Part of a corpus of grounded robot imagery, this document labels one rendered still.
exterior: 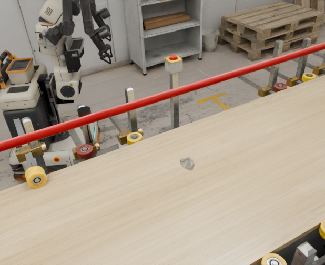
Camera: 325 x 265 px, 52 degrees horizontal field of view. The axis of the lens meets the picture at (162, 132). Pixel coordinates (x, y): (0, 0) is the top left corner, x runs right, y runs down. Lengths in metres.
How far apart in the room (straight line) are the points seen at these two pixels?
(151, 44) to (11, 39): 1.79
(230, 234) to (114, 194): 0.49
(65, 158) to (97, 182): 1.27
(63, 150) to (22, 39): 1.83
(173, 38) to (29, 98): 2.87
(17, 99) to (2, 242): 1.34
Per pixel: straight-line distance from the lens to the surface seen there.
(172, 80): 1.76
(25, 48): 4.25
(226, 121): 1.80
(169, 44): 4.89
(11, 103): 2.56
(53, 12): 2.40
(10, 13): 4.14
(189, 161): 1.52
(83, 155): 1.64
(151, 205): 1.35
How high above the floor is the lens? 1.91
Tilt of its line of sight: 36 degrees down
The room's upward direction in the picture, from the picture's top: 3 degrees counter-clockwise
